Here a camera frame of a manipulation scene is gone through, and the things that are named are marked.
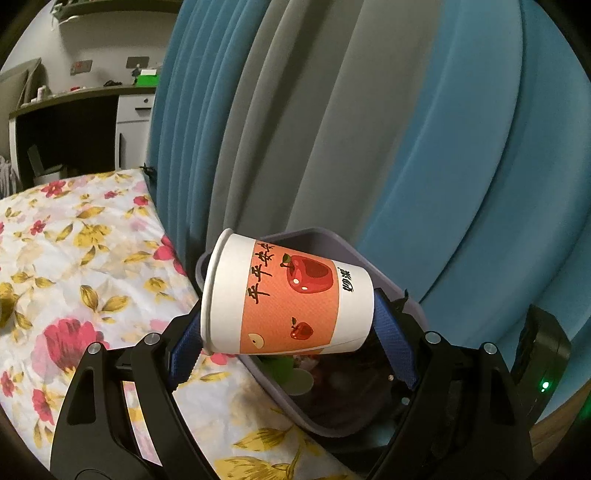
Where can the blue and grey curtain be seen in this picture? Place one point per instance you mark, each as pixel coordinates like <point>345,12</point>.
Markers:
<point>392,138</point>

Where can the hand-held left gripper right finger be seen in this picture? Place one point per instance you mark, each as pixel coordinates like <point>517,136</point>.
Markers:
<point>397,341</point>

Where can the dark wooden desk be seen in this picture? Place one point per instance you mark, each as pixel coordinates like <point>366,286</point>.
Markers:
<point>69,99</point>

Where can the leaning cardboard sheet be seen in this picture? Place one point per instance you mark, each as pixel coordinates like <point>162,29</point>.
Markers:
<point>18,83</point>

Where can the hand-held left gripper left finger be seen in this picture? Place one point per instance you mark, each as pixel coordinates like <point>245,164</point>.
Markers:
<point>184,350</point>

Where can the green wrapper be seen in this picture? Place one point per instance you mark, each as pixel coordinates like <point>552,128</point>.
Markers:
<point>279,371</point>

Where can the small white bottle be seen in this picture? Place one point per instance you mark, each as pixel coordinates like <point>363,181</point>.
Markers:
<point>42,93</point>

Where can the black curtain tie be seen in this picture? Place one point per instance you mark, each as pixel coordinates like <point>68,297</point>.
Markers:
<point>148,170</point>

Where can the white cabinet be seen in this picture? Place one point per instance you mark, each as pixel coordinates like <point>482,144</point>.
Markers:
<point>134,134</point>

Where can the grey wall socket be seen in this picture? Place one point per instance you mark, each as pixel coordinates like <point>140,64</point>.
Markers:
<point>137,62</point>

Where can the dark wall shelf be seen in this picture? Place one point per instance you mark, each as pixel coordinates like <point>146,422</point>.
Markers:
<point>111,7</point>

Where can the grey plastic bin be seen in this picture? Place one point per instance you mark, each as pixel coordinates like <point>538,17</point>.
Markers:
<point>332,406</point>

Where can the white ribbed rack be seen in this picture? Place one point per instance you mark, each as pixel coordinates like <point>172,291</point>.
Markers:
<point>7,177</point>

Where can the floral bed sheet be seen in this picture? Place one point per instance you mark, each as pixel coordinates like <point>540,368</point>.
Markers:
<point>69,258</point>

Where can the green box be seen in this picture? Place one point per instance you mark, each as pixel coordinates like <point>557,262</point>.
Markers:
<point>147,78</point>

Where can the white waste bin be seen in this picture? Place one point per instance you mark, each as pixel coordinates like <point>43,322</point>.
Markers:
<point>48,175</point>

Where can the paper cup with apple print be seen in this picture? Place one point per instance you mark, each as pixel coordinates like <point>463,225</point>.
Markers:
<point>286,300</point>

